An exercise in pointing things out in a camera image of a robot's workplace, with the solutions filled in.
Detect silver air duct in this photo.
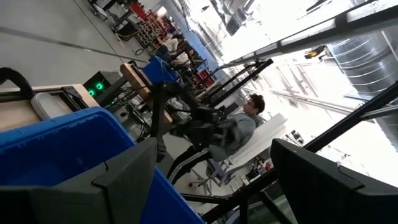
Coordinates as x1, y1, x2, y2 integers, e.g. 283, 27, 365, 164
328, 26, 398, 151

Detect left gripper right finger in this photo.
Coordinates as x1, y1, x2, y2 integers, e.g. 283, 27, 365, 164
269, 138, 398, 224

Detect computer tower with green fans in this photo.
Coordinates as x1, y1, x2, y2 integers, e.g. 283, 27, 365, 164
83, 70, 121, 101

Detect red storage shelf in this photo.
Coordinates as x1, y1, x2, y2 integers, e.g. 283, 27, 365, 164
129, 1, 170, 47

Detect black rig beam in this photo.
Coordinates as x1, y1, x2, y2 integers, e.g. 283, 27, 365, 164
181, 81, 398, 224

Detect person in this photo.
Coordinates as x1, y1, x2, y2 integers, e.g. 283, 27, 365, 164
167, 93, 267, 185
164, 32, 187, 53
172, 49, 196, 67

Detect blue storage crate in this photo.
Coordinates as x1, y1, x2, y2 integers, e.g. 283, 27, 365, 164
142, 55, 180, 85

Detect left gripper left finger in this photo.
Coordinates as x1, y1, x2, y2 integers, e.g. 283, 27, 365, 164
0, 136, 158, 224

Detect blue plastic bin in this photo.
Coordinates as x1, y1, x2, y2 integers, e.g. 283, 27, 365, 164
0, 106, 206, 224

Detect wooden table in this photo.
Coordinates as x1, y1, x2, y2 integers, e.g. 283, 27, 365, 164
0, 67, 91, 113

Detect wooden workbench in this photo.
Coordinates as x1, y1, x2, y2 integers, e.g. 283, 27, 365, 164
119, 62, 174, 125

